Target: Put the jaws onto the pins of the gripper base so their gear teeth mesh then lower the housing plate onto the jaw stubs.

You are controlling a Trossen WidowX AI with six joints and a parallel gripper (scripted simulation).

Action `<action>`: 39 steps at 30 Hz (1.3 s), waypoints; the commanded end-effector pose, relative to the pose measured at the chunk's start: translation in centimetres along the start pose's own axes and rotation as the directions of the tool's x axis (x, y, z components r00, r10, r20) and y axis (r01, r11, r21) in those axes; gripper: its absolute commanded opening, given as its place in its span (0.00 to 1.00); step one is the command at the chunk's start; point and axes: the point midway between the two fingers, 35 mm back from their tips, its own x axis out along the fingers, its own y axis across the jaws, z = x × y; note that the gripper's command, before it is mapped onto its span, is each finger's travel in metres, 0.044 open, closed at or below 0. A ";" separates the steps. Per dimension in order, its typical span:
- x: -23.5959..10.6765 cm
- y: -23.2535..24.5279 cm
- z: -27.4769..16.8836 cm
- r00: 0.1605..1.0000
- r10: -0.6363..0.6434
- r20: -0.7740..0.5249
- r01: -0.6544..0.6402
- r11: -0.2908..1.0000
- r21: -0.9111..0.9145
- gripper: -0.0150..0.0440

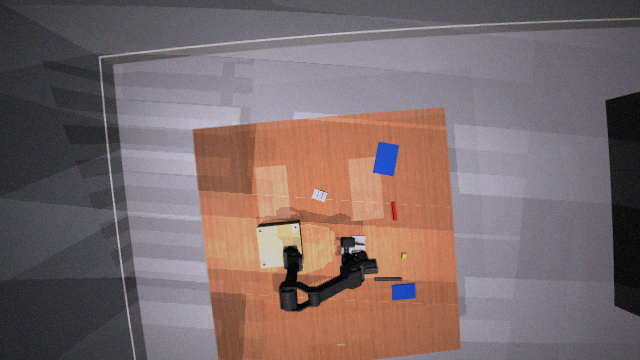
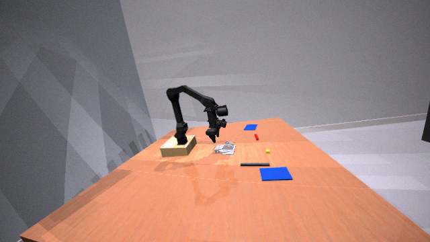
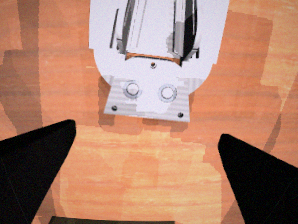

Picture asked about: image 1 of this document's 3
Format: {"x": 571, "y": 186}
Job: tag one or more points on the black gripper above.
{"x": 347, "y": 242}

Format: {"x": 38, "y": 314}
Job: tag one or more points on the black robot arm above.
{"x": 352, "y": 275}

